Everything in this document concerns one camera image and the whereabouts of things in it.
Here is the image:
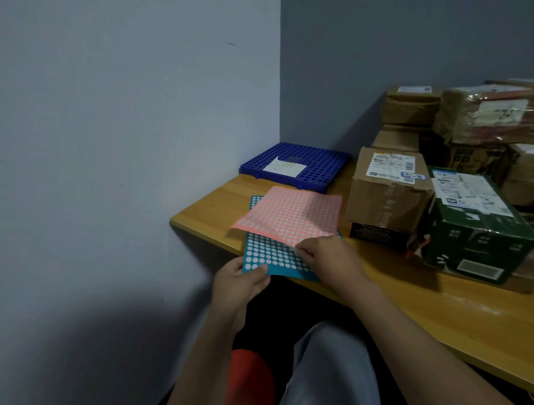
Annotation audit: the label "person's left hand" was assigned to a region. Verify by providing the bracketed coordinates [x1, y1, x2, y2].
[210, 256, 272, 334]

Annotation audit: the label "person's right hand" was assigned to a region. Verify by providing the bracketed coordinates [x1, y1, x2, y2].
[295, 234, 376, 303]

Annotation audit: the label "teal sticker sheet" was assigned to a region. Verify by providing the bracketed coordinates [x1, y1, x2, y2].
[241, 195, 343, 284]

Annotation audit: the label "black and pink box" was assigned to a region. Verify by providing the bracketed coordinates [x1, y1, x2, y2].
[349, 221, 418, 253]

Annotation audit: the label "pink dot sticker sheet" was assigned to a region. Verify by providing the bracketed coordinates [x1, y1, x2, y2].
[230, 185, 344, 251]

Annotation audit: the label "brown box with blue-marked label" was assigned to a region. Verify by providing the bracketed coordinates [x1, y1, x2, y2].
[345, 146, 436, 234]

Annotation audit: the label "dark green box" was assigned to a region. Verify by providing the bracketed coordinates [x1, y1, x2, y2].
[419, 166, 534, 287]

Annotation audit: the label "pile of brown parcels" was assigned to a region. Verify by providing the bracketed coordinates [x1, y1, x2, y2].
[371, 79, 534, 293]

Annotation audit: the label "person's left forearm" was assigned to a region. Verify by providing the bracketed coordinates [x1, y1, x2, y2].
[166, 313, 243, 405]

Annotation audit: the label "person's right forearm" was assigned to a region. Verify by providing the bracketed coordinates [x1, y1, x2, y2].
[346, 279, 516, 405]

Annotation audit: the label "person's grey trousers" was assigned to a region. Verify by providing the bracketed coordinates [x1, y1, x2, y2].
[279, 320, 380, 405]

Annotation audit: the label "red stool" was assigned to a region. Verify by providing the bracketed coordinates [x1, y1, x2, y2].
[227, 348, 276, 405]

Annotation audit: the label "blue plastic grid pallet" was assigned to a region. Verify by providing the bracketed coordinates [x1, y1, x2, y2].
[239, 141, 352, 194]

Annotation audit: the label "white paper note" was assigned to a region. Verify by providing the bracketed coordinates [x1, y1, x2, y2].
[263, 156, 309, 176]

